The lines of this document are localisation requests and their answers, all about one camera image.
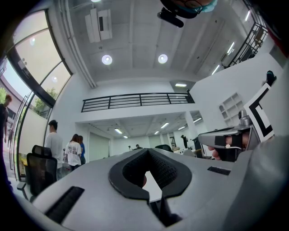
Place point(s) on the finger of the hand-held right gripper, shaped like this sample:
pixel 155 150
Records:
pixel 207 138

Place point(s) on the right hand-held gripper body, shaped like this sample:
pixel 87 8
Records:
pixel 259 117

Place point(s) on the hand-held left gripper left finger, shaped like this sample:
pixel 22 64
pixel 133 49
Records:
pixel 94 180

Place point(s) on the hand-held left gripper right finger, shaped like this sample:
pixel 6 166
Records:
pixel 203 185

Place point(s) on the person's right hand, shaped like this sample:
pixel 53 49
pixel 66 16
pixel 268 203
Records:
pixel 217 155

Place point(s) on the black office chair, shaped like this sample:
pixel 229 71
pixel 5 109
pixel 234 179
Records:
pixel 41 171

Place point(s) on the ceiling strip light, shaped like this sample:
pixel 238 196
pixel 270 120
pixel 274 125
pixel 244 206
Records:
pixel 180 85
pixel 230 47
pixel 215 70

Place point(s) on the black stair railing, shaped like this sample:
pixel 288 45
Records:
pixel 248 45

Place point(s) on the black balcony railing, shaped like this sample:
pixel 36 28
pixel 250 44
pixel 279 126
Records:
pixel 137 101

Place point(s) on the round ceiling light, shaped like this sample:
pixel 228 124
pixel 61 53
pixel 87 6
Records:
pixel 162 58
pixel 107 59

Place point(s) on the black framed glass door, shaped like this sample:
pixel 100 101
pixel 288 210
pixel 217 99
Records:
pixel 34 88

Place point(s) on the teal face mask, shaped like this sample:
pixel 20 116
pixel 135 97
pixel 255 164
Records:
pixel 208 6

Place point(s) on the black-rimmed glasses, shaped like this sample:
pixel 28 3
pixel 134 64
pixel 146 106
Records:
pixel 193 3

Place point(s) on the white ceiling air conditioner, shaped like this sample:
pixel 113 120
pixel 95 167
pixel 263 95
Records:
pixel 99 24

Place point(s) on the white wall shelf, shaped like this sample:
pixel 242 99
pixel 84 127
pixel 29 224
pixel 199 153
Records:
pixel 232 108

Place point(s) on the black head-mounted camera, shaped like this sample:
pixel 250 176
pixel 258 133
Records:
pixel 171 18

